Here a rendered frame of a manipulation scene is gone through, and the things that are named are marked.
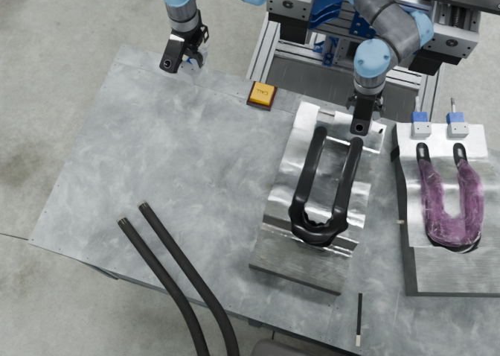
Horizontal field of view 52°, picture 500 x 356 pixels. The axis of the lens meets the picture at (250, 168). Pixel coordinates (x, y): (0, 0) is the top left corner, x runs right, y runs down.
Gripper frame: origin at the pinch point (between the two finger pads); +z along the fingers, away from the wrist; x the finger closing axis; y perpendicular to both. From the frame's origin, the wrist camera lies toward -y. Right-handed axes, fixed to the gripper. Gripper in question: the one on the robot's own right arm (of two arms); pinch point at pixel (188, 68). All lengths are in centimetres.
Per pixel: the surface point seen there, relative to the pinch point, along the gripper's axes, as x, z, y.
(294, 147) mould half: -37.4, 6.6, -4.7
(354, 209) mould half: -60, 3, -14
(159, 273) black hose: -22, 9, -54
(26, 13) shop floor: 130, 95, 31
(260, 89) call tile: -18.9, 11.4, 9.6
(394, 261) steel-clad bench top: -77, 15, -19
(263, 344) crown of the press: -53, -105, -59
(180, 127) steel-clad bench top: -2.5, 15.1, -12.4
